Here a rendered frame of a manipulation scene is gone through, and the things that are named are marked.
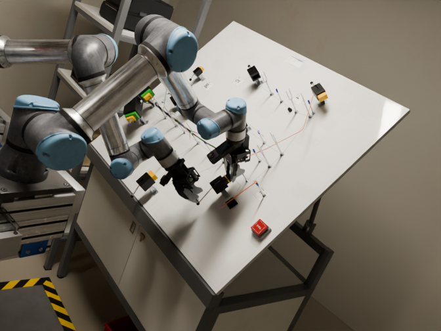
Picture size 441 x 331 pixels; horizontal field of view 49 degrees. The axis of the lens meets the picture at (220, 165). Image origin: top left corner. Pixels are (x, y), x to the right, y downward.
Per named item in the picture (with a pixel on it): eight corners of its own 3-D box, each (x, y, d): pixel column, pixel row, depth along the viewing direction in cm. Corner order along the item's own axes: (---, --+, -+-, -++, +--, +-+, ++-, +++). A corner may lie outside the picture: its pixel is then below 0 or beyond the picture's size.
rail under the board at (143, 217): (207, 308, 175) (213, 295, 173) (85, 154, 254) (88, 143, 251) (218, 307, 179) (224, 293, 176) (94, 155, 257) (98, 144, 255)
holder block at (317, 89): (319, 88, 211) (314, 74, 205) (330, 104, 204) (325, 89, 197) (309, 94, 212) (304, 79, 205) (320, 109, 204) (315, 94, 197)
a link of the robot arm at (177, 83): (113, 21, 143) (176, 120, 182) (133, 33, 136) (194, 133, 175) (141, -3, 145) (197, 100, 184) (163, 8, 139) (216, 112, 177)
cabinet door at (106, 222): (117, 286, 230) (142, 217, 217) (75, 221, 267) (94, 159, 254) (121, 286, 232) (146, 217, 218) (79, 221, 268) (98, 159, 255)
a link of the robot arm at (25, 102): (39, 131, 146) (50, 90, 142) (59, 153, 138) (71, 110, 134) (-1, 130, 137) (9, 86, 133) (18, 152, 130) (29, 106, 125)
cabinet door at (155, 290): (173, 377, 193) (207, 301, 180) (116, 287, 230) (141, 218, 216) (178, 375, 195) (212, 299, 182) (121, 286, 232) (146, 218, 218)
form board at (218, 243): (92, 144, 253) (90, 142, 252) (234, 23, 267) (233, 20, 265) (217, 295, 175) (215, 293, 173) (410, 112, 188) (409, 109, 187)
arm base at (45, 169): (7, 185, 132) (15, 153, 128) (-17, 158, 140) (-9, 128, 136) (57, 181, 144) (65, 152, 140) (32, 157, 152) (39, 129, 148)
